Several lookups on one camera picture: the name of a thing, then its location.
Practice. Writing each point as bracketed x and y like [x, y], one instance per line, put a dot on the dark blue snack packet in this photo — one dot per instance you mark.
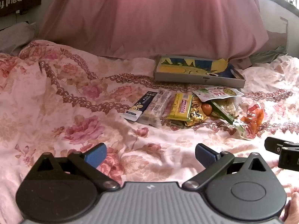
[140, 105]

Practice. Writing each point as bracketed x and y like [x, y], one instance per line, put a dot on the clear cracker packet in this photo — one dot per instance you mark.
[168, 105]
[153, 110]

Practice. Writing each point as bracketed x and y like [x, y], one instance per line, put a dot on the gold foil snack packet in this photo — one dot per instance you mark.
[196, 116]

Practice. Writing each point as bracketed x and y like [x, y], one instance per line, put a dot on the white green bean snack pouch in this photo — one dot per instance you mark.
[217, 92]

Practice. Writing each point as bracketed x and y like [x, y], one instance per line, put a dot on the yellow snack bar packet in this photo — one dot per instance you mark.
[181, 106]

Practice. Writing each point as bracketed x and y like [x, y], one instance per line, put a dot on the green stick snack packet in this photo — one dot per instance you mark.
[222, 112]

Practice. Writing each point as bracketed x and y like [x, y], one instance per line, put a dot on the small orange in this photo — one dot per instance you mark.
[206, 109]

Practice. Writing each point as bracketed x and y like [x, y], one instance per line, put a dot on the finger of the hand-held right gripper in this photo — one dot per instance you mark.
[288, 159]
[272, 144]

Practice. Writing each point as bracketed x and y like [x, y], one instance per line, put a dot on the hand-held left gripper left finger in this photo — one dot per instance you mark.
[95, 155]

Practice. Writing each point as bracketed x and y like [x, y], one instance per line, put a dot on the grey green cloth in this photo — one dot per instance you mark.
[268, 54]

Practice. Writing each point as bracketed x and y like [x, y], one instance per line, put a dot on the grey cardboard box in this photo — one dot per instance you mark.
[201, 79]

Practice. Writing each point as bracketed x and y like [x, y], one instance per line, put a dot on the orange red snack packet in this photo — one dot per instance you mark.
[253, 119]

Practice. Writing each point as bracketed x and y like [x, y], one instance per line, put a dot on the pink cloth drape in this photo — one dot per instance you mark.
[151, 18]

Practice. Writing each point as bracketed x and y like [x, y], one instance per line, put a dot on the grey pillow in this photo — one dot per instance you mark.
[14, 37]

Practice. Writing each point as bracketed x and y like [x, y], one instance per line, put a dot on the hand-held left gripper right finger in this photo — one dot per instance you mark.
[206, 155]

